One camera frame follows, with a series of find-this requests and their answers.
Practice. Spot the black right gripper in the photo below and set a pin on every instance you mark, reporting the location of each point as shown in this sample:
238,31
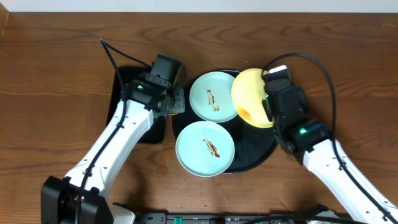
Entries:
301,100

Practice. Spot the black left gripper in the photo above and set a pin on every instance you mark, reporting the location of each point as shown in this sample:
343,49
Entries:
178,99

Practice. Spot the yellow plate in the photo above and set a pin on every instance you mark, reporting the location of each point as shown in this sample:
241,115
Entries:
247,95

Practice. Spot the mint plate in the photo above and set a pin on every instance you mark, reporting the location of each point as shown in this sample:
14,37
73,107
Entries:
210,97
205,149

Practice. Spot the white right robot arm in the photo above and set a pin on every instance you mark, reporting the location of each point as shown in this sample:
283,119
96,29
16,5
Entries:
314,145

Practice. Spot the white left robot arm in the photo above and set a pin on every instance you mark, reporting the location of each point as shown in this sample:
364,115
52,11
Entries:
82,195

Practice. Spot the black round tray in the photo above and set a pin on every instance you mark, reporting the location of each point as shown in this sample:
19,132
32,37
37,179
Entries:
252,145

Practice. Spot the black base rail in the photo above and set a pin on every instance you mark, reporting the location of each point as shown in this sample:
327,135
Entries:
165,217

